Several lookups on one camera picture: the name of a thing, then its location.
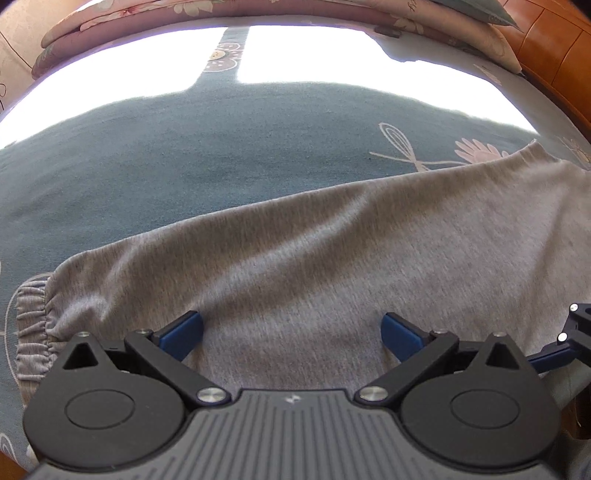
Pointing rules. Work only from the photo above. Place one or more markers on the wooden bed frame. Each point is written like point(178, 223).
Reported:
point(581, 438)

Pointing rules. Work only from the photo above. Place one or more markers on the pink floral quilt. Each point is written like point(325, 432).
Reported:
point(138, 14)

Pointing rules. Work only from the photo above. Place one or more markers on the blue floral pillow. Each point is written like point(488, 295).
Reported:
point(480, 9)

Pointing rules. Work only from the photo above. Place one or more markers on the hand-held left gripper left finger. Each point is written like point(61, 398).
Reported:
point(184, 332)

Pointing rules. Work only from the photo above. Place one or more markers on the wooden headboard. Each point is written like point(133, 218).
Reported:
point(558, 46)

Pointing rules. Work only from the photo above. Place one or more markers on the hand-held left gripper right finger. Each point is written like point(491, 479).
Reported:
point(399, 337)

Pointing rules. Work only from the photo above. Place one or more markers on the grey sweatpants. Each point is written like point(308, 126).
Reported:
point(323, 254)

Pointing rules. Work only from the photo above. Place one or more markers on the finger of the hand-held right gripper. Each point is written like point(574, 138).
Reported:
point(554, 355)

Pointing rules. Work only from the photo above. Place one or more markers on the blue floral bed sheet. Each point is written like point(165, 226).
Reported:
point(184, 161)

